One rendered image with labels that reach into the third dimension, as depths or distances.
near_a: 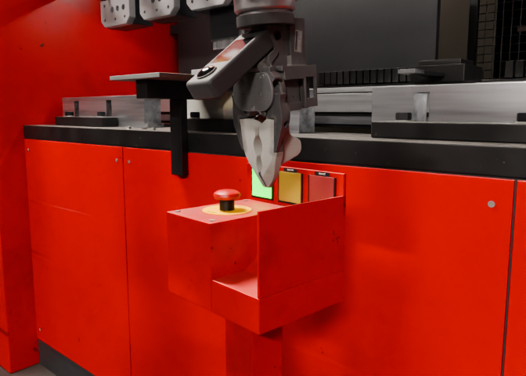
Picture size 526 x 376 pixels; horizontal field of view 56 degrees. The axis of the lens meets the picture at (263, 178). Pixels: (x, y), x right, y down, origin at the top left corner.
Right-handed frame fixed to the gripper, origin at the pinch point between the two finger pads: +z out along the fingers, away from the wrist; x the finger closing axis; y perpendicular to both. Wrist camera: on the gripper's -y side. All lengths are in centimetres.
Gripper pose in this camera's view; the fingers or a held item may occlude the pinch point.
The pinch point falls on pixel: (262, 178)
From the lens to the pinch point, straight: 63.3
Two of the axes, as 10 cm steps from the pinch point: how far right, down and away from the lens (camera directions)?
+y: 7.3, -1.8, 6.6
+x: -6.8, -1.0, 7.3
